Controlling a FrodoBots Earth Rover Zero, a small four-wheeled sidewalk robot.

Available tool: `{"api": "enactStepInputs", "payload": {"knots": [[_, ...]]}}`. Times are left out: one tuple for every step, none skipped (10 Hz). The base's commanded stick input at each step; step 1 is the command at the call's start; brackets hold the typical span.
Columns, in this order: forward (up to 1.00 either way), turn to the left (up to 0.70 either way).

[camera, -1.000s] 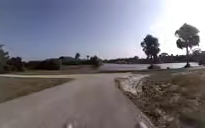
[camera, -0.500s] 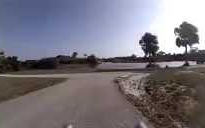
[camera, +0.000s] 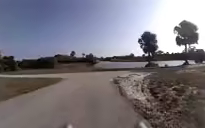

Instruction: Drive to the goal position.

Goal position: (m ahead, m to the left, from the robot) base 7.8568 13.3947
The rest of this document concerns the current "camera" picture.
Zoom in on pond water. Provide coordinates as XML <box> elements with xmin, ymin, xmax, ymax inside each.
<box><xmin>94</xmin><ymin>59</ymin><xmax>205</xmax><ymax>70</ymax></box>

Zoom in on distant bank with trees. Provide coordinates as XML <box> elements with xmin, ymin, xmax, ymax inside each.
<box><xmin>54</xmin><ymin>50</ymin><xmax>100</xmax><ymax>65</ymax></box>

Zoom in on pale concrete path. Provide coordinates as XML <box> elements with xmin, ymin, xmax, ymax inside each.
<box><xmin>0</xmin><ymin>69</ymin><xmax>154</xmax><ymax>128</ymax></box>

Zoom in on dry grass strip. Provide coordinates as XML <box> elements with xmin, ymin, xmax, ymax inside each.
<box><xmin>2</xmin><ymin>62</ymin><xmax>103</xmax><ymax>75</ymax></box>

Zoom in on dark round-crowned tree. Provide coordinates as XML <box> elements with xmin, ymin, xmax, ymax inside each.
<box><xmin>137</xmin><ymin>31</ymin><xmax>160</xmax><ymax>68</ymax></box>

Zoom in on low dark hedge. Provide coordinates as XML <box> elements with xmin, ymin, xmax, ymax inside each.
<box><xmin>19</xmin><ymin>56</ymin><xmax>58</xmax><ymax>70</ymax></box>

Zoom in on robot's own part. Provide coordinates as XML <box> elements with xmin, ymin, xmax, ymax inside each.
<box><xmin>138</xmin><ymin>121</ymin><xmax>149</xmax><ymax>128</ymax></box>

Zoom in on distant tree line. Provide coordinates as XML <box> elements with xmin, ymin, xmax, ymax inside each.
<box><xmin>99</xmin><ymin>48</ymin><xmax>205</xmax><ymax>63</ymax></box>

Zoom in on bare stony dirt ground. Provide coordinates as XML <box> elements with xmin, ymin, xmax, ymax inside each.
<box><xmin>112</xmin><ymin>64</ymin><xmax>205</xmax><ymax>128</ymax></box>

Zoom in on dry grass patch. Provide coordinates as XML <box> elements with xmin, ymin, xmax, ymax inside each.
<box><xmin>0</xmin><ymin>77</ymin><xmax>64</xmax><ymax>106</ymax></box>

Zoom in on tall broad-crowned tree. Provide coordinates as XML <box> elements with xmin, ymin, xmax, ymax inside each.
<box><xmin>173</xmin><ymin>19</ymin><xmax>200</xmax><ymax>66</ymax></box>

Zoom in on dark bushes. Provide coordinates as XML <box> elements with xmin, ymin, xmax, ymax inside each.
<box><xmin>0</xmin><ymin>42</ymin><xmax>22</xmax><ymax>74</ymax></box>

